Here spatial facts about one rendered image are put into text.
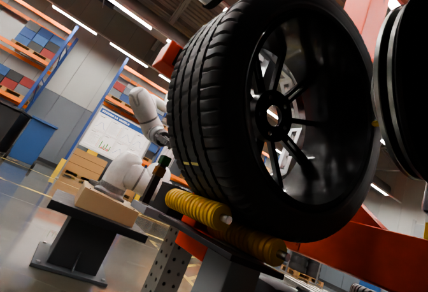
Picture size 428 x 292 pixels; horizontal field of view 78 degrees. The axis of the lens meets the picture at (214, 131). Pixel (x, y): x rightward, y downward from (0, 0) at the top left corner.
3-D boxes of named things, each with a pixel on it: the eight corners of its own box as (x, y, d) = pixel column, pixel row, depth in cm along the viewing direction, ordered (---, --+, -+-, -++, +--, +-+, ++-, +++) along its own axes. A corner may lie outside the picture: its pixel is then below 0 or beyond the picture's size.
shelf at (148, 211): (142, 214, 97) (146, 206, 98) (129, 205, 111) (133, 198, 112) (227, 248, 117) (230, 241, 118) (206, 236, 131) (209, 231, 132)
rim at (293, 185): (333, 248, 68) (201, 117, 48) (267, 226, 87) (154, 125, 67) (386, 106, 87) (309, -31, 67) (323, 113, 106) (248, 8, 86)
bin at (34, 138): (2, 157, 509) (32, 114, 538) (5, 156, 562) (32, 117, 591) (31, 169, 534) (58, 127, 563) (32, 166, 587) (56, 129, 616)
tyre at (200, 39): (337, 291, 68) (141, 121, 42) (270, 258, 88) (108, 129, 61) (402, 104, 93) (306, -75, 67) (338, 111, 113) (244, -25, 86)
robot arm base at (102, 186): (87, 182, 159) (92, 173, 160) (120, 198, 166) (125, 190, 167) (86, 185, 142) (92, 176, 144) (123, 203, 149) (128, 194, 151)
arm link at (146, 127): (151, 148, 134) (141, 125, 129) (144, 140, 147) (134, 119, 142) (171, 138, 138) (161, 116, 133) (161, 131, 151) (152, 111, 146)
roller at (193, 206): (213, 229, 53) (224, 201, 54) (157, 202, 77) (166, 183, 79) (234, 238, 55) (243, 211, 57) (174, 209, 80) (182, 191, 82)
